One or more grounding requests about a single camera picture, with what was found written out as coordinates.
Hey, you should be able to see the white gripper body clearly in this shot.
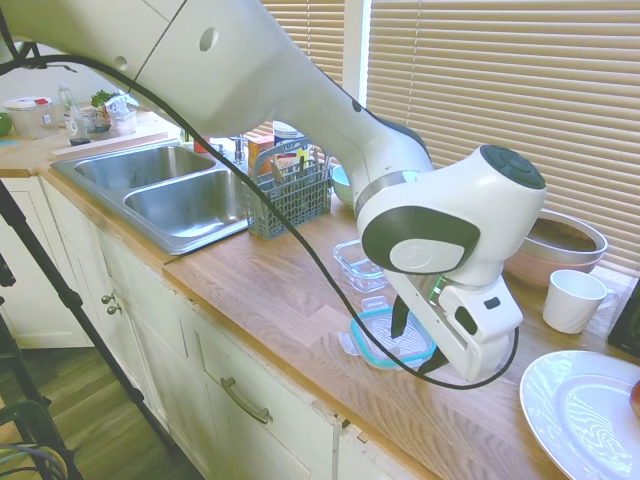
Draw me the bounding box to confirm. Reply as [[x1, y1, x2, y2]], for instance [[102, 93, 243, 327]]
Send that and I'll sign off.
[[387, 272, 525, 384]]

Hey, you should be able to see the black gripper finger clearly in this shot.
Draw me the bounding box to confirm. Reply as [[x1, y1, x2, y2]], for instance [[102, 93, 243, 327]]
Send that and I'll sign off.
[[417, 347, 449, 376], [391, 294, 412, 339]]

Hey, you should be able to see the clear lid with teal seal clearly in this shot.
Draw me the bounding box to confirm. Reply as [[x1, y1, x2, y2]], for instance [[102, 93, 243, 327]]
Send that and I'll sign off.
[[337, 295, 436, 372]]

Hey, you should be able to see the square glass food container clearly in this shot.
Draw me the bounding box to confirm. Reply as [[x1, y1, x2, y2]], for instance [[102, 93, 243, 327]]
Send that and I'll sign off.
[[333, 238, 390, 293]]

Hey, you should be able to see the clear container with greens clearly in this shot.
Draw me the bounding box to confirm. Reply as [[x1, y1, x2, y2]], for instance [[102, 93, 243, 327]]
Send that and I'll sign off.
[[82, 89, 138, 136]]

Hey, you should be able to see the white mug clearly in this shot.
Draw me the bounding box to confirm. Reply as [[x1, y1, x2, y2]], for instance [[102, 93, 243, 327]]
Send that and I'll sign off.
[[542, 269, 621, 335]]

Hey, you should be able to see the pink bowl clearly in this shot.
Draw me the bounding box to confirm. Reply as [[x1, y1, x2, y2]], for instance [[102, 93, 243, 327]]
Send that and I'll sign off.
[[502, 247, 606, 289]]

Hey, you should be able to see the white dinner plate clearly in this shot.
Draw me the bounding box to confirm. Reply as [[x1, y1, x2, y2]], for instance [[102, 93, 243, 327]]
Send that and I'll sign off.
[[519, 349, 640, 480]]

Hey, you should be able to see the light green bowl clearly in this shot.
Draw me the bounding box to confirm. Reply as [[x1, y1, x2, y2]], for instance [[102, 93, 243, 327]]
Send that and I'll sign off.
[[331, 164, 354, 206]]

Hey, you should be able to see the black appliance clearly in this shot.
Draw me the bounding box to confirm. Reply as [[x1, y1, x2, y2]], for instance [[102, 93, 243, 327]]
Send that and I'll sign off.
[[607, 279, 640, 359]]

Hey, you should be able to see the grey plastic cutlery basket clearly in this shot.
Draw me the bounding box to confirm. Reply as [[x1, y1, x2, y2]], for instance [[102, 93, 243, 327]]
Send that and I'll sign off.
[[242, 144, 335, 237]]

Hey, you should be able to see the white canister with blue label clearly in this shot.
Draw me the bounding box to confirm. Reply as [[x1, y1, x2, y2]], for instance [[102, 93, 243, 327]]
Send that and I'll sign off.
[[273, 120, 309, 151]]

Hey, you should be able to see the orange cardboard box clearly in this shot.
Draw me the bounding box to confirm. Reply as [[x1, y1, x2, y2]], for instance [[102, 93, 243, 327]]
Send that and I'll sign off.
[[247, 133, 276, 176]]

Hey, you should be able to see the white kitchen cabinet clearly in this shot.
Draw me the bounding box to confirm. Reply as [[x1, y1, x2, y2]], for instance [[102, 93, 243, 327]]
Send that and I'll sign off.
[[0, 174, 401, 480]]

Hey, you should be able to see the stainless steel double sink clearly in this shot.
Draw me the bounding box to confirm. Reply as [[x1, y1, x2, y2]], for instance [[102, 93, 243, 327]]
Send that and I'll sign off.
[[49, 144, 251, 257]]

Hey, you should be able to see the wide beige window blind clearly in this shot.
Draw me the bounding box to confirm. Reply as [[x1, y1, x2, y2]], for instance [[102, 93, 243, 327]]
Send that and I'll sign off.
[[368, 0, 640, 274]]

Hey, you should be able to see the narrow beige window blind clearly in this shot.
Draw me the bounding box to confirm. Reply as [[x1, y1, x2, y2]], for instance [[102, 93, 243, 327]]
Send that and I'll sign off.
[[259, 0, 346, 89]]

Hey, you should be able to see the light wooden strip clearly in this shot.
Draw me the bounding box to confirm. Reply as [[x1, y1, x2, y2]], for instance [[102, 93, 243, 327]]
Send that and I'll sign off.
[[49, 132, 169, 156]]

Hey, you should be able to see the black tripod stand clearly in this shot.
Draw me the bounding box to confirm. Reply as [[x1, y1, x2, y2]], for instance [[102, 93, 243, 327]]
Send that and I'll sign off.
[[0, 179, 176, 454]]

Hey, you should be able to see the clear glass bottle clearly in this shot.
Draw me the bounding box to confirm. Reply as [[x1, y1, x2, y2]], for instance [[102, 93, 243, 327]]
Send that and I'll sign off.
[[57, 83, 92, 147]]

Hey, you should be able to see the white lidded plastic tub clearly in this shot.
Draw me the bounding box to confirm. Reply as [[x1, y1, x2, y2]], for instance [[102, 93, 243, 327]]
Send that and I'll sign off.
[[3, 97, 55, 140]]

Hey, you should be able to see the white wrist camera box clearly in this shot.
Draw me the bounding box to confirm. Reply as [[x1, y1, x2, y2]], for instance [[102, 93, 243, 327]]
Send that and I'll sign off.
[[438, 279, 525, 347]]

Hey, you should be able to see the metal drawer handle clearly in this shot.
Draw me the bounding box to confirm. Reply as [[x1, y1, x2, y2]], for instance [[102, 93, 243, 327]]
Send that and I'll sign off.
[[220, 377, 274, 426]]

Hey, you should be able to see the dark green metal frame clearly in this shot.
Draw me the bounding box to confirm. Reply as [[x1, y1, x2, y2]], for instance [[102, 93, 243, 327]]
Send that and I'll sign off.
[[0, 397, 84, 480]]

